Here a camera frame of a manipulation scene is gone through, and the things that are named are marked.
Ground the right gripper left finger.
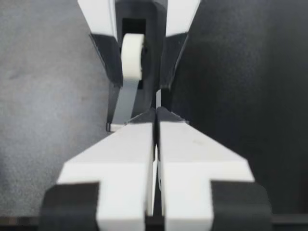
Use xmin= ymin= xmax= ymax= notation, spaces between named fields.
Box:
xmin=39 ymin=107 xmax=156 ymax=231

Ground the black tape dispenser with white roll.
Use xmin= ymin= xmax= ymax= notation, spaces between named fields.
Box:
xmin=106 ymin=0 xmax=173 ymax=132

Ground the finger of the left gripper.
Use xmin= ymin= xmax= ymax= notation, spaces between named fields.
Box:
xmin=160 ymin=0 xmax=202 ymax=90
xmin=77 ymin=0 xmax=124 ymax=88

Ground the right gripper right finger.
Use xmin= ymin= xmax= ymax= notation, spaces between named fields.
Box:
xmin=156 ymin=106 xmax=274 ymax=231

